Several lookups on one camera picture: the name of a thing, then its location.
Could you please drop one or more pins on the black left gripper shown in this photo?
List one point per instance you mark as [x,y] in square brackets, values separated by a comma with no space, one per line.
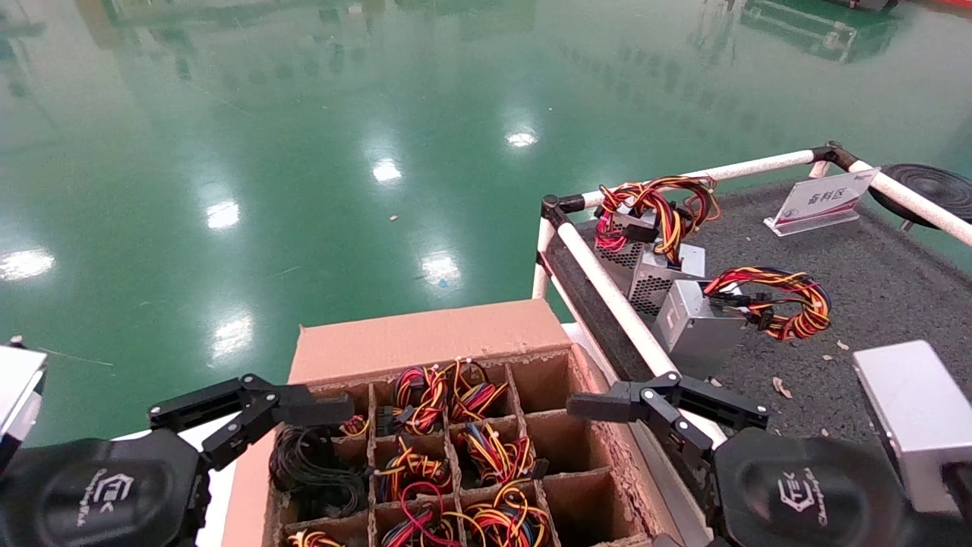
[99,494]

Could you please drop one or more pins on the silver perforated power supply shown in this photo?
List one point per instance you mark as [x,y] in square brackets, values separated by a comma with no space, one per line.
[645,275]

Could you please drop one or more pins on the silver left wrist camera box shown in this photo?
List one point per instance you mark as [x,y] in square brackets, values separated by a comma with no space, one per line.
[19,395]

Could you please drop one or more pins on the small brown debris flake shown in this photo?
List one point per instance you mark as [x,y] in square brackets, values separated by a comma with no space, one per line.
[782,387]

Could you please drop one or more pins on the clear acrylic sign stand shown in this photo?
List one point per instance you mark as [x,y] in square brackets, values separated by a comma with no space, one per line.
[824,199]

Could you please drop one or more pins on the brown cardboard box with dividers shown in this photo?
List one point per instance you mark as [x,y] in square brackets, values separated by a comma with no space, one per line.
[425,334]

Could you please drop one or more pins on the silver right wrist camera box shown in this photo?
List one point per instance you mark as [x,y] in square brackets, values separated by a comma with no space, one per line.
[911,418]

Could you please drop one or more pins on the white pipe table frame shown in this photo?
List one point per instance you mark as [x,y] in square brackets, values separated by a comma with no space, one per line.
[607,281]

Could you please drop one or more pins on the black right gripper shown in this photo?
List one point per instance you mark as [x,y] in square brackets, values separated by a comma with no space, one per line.
[805,494]

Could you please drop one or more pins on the black pipe corner joint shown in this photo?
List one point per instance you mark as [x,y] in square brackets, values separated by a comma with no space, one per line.
[834,155]
[556,207]

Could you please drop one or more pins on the black round disc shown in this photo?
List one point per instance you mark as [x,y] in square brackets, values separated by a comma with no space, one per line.
[926,186]

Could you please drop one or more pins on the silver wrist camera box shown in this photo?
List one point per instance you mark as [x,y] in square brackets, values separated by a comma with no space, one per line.
[911,418]
[19,395]

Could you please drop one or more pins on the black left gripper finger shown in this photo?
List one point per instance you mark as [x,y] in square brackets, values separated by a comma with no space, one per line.
[311,409]

